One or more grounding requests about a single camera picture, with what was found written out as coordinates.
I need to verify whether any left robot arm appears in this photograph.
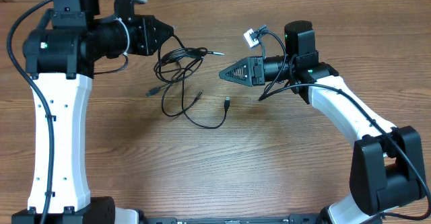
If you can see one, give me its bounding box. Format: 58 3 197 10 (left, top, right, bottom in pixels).
11 0 174 223

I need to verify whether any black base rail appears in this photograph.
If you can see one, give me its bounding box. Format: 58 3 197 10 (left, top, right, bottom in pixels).
139 214 331 224

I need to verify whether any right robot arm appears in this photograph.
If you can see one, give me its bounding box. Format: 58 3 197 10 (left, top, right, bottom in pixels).
219 20 430 223

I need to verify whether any thin black USB-C cable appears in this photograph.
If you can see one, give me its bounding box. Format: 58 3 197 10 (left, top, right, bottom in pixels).
160 57 232 130

